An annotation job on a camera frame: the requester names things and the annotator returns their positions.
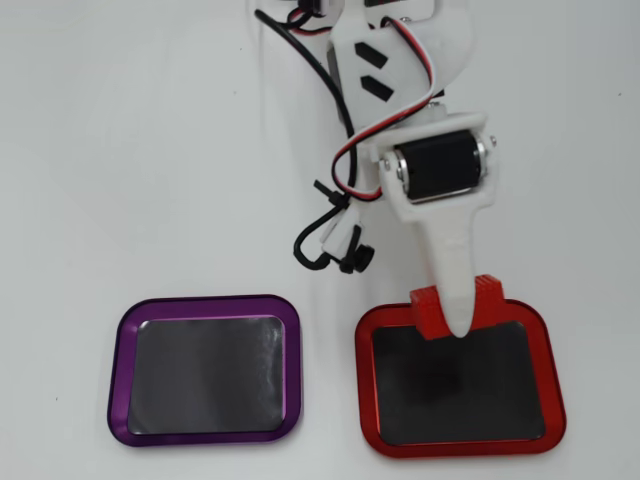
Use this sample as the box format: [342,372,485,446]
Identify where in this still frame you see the red white black servo wire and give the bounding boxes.
[330,16,439,202]

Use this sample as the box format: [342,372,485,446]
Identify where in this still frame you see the red perforated block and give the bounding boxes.
[409,273,506,342]

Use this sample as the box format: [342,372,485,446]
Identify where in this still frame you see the white tapered gripper finger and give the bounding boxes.
[407,204,482,341]

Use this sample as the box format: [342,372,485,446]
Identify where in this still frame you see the black cable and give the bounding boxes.
[253,7,362,274]

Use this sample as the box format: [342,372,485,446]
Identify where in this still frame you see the purple dish with black mat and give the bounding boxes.
[106,293,304,449]

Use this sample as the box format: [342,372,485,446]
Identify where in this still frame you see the white connector with black screw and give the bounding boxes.
[313,179,375,275]

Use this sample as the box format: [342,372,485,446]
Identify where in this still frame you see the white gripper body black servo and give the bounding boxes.
[370,110,500,223]

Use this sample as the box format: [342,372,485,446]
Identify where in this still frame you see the red dish with black mat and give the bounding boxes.
[354,298,568,459]

